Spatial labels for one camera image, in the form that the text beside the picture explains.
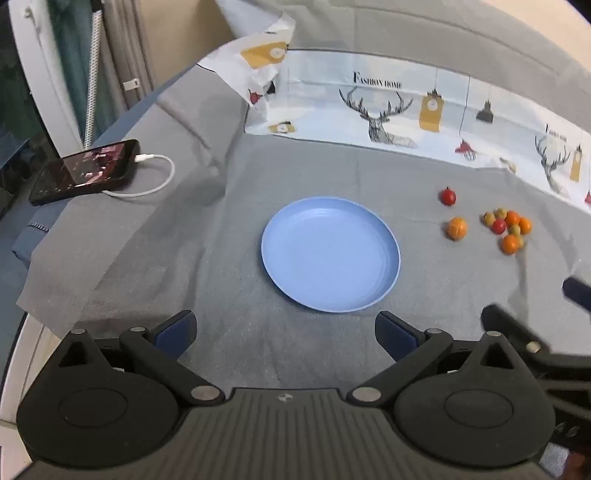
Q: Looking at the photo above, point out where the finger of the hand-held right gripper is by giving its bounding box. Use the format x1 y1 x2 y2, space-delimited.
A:
562 276 591 317
481 305 555 365

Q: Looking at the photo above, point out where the grey quilt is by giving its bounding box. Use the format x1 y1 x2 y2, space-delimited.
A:
277 0 591 121

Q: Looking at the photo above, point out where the white pillow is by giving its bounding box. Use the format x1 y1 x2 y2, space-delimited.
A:
217 0 296 40

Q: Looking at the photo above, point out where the white window frame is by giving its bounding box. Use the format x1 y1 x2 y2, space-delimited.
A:
9 0 81 153

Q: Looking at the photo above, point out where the black smartphone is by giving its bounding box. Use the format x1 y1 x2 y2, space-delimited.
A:
28 139 140 206

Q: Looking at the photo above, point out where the grey cloth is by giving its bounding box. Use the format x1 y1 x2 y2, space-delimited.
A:
16 65 591 398

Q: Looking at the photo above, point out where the teal curtain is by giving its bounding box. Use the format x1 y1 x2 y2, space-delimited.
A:
46 0 93 139

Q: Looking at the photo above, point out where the deer printed bed sheet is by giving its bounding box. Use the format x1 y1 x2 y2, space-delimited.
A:
196 11 591 206

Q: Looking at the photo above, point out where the white charging cable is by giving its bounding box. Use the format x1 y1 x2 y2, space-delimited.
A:
102 154 175 200

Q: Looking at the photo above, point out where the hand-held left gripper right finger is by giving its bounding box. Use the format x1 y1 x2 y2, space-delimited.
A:
346 311 536 407

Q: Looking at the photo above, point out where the striped pole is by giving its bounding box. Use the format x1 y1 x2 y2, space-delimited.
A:
85 9 105 144

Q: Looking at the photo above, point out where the blue plate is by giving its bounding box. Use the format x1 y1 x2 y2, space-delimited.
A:
261 197 400 315

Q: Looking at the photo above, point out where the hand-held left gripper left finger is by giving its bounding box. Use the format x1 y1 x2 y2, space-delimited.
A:
55 310 227 407

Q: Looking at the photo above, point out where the grey curtain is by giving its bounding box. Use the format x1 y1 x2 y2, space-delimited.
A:
99 0 153 112

